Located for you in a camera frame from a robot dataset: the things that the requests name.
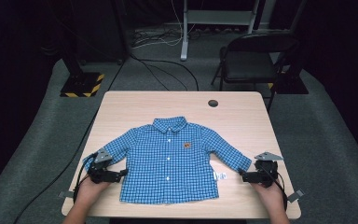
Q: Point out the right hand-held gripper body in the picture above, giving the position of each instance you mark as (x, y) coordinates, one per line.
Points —
(265, 172)

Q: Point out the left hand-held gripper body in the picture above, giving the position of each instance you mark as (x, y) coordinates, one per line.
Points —
(99, 171)

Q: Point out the blue checked shirt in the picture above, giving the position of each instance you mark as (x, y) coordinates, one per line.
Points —
(167, 155)

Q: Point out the person's right hand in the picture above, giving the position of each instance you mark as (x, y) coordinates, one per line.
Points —
(268, 194)

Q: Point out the person's left hand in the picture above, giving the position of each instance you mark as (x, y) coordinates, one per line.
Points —
(90, 191)

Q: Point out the grey tape strip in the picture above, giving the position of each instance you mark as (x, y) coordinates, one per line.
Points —
(296, 196)
(65, 194)

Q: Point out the black stand with striped base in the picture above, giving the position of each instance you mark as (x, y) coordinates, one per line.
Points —
(80, 84)

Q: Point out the black stand base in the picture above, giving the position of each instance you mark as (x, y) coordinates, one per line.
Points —
(292, 85)

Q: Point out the black folding chair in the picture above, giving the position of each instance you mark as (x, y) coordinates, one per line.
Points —
(248, 67)

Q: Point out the dark curtain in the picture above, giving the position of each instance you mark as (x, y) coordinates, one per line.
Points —
(348, 62)
(12, 77)

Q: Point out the black cabinet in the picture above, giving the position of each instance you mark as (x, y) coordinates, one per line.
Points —
(99, 31)

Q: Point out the white metal stand frame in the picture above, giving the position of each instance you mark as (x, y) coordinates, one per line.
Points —
(185, 37)

